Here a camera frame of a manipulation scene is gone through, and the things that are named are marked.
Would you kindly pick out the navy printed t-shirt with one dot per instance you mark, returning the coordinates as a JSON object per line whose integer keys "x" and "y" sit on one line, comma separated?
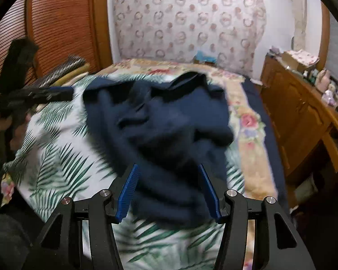
{"x": 163, "y": 123}

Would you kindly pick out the leaf print bed sheet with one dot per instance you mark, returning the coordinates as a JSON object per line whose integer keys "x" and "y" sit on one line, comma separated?
{"x": 59, "y": 160}

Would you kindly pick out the cardboard box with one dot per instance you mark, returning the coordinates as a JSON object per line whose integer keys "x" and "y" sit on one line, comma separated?
{"x": 291, "y": 62}

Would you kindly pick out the pink flask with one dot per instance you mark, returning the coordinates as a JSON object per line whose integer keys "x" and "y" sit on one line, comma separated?
{"x": 324, "y": 80}

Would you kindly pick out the wooden slatted door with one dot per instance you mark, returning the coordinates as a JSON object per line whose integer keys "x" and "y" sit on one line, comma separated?
{"x": 59, "y": 28}

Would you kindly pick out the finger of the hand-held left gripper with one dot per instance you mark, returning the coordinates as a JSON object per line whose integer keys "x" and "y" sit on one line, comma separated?
{"x": 52, "y": 93}

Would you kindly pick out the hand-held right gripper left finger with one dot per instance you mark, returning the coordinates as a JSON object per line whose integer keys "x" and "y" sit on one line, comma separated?
{"x": 128, "y": 191}

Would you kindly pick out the folded mustard cloth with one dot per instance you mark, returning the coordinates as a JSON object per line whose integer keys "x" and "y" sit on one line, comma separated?
{"x": 73, "y": 71}

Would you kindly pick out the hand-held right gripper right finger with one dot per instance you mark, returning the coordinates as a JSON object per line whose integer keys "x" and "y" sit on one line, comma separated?
{"x": 211, "y": 194}

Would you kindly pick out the floral cloth on box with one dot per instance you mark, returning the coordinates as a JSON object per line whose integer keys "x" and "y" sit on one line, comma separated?
{"x": 304, "y": 56}

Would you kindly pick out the small pale figurine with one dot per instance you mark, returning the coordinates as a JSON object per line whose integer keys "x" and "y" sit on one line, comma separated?
{"x": 329, "y": 94}

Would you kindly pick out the folded cream cloth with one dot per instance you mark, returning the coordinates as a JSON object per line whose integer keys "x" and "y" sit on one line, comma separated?
{"x": 80, "y": 78}

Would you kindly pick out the stack of folded cloths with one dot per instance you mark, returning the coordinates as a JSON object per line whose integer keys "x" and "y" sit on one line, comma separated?
{"x": 67, "y": 63}

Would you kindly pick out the wooden cabinet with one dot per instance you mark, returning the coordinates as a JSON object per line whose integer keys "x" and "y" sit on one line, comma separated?
{"x": 295, "y": 112}

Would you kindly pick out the floral blanket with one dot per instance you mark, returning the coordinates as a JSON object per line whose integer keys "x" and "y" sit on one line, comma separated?
{"x": 250, "y": 123}

